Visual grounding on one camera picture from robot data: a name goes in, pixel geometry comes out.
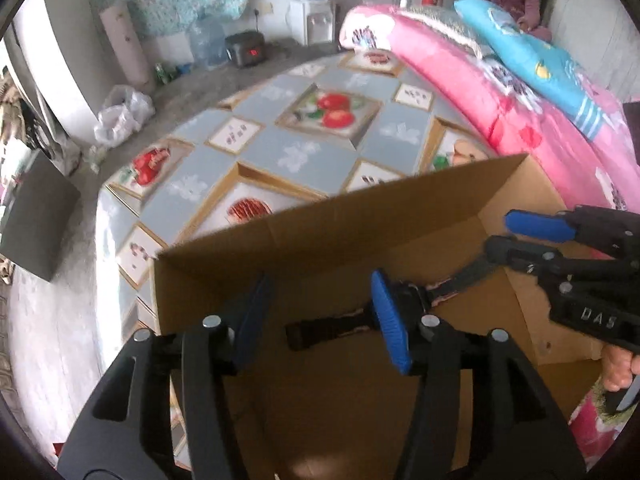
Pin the grey cabinet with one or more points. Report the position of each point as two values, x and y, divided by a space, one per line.
37 215

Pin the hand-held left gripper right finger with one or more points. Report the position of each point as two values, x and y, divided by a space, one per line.
390 320

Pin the white paper roll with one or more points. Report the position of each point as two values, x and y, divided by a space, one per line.
125 45

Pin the black rice cooker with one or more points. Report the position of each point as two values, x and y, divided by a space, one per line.
245 50

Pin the fruit print tablecloth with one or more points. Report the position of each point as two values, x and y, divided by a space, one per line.
280 130

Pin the grey fringed blanket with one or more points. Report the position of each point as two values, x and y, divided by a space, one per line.
450 25

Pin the green bottle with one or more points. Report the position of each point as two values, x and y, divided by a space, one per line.
164 72

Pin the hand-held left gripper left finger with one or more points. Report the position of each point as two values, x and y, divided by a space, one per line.
252 320

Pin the white water dispenser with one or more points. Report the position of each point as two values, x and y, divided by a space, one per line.
312 22

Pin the clear blue water jug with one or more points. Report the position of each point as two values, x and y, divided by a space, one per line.
207 42

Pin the white plastic bag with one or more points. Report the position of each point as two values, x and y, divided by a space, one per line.
122 115

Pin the pink floral quilt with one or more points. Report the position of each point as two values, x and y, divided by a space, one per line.
500 110

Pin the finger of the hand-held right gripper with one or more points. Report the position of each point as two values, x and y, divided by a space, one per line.
540 226
510 250

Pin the brown cardboard box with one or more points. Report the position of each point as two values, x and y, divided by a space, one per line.
350 240

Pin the person's right hand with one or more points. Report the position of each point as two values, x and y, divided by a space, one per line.
617 367

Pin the blue cartoon pillow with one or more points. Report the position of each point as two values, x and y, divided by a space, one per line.
550 70

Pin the pile of clothes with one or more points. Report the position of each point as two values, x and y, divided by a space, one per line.
20 130

